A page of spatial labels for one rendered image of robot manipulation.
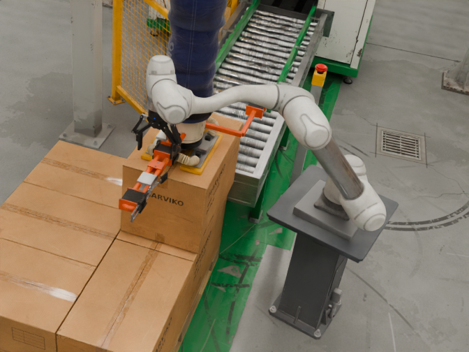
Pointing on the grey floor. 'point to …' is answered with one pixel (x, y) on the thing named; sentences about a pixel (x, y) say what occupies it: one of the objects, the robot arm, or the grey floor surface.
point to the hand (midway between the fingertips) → (155, 150)
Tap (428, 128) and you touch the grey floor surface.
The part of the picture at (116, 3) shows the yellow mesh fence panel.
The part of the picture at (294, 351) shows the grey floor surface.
